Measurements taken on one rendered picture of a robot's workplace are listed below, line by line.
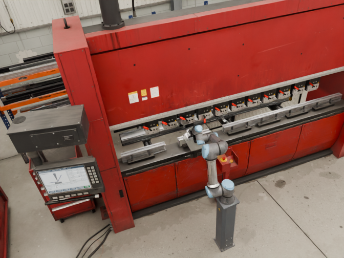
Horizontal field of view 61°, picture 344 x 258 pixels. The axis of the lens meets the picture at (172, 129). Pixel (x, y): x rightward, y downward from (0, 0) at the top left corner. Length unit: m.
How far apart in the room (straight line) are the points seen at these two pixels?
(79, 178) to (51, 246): 1.68
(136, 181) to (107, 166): 0.51
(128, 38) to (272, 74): 1.64
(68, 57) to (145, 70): 0.72
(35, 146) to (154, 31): 1.30
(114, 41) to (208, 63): 0.93
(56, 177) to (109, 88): 0.89
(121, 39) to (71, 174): 1.16
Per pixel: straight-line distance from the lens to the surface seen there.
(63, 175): 2.43
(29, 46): 6.96
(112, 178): 3.10
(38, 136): 2.23
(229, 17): 2.84
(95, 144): 2.78
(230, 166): 3.38
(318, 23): 3.52
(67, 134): 2.19
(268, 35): 3.17
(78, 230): 3.98
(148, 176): 3.36
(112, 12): 2.57
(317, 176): 4.51
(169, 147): 3.37
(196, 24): 2.71
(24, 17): 6.80
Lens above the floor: 3.11
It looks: 38 degrees down
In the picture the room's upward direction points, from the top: 5 degrees counter-clockwise
